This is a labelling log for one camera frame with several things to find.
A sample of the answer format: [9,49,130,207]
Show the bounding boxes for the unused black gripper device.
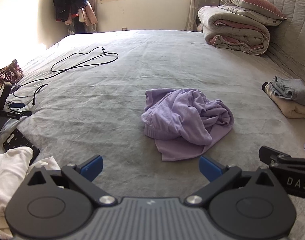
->
[0,81,33,144]

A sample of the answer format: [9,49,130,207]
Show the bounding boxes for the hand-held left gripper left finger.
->
[26,154,118,207]

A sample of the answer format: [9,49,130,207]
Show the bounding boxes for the floral bag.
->
[0,59,24,100]

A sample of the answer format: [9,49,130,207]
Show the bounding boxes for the short black cable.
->
[32,84,49,105]

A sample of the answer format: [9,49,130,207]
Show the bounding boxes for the black flat device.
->
[3,128,40,165]

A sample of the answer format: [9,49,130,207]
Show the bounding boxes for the purple pants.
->
[141,88,234,162]

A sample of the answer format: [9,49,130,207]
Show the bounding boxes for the grey quilted headboard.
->
[252,0,305,85]

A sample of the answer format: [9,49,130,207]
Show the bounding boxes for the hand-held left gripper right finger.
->
[185,155,276,207]

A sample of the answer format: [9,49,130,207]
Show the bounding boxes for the long black cable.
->
[12,46,119,98]

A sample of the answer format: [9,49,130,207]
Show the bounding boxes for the folded grey sweater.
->
[269,75,305,107]

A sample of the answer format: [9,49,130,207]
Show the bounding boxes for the white cloth pile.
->
[0,146,62,240]

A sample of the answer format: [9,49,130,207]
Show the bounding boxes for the pink grey pillow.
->
[212,0,287,27]

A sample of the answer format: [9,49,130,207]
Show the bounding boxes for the folded grey pink quilt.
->
[197,5,271,56]

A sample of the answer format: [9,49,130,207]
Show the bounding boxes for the folded beige garment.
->
[264,82,305,119]

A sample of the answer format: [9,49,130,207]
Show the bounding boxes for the grey bed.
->
[0,29,305,240]

